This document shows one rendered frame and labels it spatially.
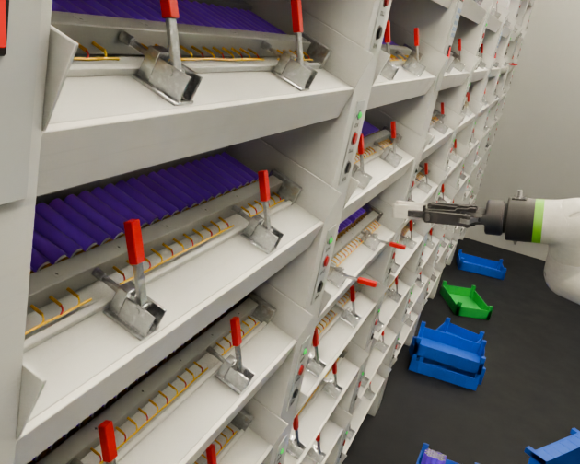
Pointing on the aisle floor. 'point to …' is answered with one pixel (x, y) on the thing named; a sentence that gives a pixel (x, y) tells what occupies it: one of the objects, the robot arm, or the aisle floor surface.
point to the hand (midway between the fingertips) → (409, 210)
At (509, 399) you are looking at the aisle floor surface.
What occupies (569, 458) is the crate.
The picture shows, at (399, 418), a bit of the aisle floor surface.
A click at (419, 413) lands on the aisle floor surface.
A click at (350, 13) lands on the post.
